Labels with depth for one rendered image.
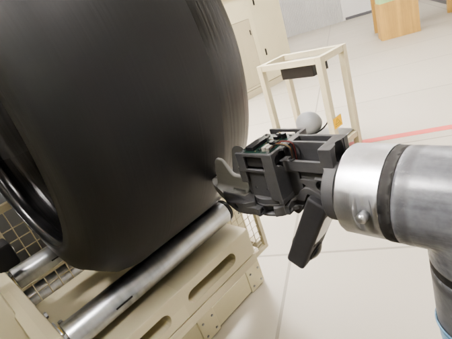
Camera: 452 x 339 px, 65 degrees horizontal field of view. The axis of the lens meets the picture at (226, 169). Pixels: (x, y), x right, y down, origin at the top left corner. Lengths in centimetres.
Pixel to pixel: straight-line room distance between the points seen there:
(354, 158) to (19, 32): 33
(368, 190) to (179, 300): 39
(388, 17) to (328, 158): 698
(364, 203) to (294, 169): 9
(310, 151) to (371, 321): 131
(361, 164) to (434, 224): 8
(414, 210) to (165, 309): 42
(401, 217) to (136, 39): 30
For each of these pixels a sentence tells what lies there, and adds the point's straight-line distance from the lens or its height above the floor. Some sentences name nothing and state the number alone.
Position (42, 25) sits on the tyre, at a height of 127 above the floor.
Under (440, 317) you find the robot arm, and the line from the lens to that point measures 42.
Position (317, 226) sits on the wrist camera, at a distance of 40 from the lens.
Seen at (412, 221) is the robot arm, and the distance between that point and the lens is 32.
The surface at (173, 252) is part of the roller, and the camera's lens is 62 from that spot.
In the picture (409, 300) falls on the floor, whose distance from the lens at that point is 171.
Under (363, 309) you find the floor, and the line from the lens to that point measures 168.
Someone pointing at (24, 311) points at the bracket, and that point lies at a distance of 62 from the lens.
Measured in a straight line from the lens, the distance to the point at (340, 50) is 284.
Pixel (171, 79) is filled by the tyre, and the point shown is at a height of 119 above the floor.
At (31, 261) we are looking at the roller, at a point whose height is 92.
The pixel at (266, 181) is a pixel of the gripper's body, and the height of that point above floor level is 106.
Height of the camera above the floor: 123
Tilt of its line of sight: 22 degrees down
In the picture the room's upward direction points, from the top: 19 degrees counter-clockwise
